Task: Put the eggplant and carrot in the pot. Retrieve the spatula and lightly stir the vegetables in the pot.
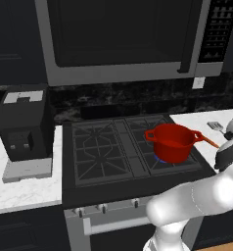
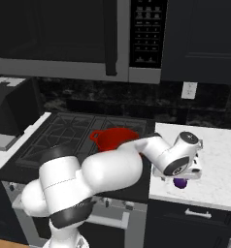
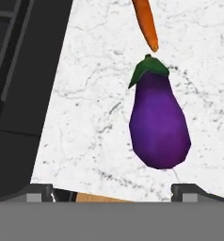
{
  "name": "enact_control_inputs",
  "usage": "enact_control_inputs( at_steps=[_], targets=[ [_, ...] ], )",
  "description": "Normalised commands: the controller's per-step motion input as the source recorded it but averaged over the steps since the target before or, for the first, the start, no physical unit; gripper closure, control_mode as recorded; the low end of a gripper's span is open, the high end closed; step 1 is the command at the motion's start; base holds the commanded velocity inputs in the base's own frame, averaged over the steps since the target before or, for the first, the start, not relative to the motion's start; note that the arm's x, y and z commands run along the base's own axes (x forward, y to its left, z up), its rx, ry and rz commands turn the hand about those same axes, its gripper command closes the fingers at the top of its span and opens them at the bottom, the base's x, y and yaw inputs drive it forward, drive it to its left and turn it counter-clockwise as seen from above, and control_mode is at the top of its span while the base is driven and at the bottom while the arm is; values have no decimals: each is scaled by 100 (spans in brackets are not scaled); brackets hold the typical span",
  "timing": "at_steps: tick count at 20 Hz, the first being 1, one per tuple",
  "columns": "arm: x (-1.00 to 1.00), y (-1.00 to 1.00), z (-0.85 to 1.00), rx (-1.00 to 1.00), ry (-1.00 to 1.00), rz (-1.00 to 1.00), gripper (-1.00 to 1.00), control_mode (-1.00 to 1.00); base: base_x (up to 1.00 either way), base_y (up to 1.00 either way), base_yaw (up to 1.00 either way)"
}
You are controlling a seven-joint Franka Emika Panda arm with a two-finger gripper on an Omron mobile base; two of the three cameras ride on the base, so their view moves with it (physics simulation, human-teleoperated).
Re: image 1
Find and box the red pot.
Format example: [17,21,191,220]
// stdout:
[144,123,204,165]

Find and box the grey spatula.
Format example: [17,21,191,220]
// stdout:
[207,121,226,133]

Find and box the black gas hob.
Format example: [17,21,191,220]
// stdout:
[62,113,218,211]

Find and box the grey oven knob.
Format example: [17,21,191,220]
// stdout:
[98,203,109,215]
[74,207,85,219]
[130,198,141,209]

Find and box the grey microwave oven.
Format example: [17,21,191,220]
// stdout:
[34,0,233,87]

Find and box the black coffee machine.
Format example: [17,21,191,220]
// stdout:
[0,85,56,184]

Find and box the dark base cupboard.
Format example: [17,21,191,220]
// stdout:
[0,205,71,251]
[192,209,233,251]

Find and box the white wall socket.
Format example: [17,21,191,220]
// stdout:
[192,76,207,90]

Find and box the white oven door handle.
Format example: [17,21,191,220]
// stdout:
[81,215,153,236]

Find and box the dark microwave door handle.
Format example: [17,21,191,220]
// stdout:
[177,0,205,75]

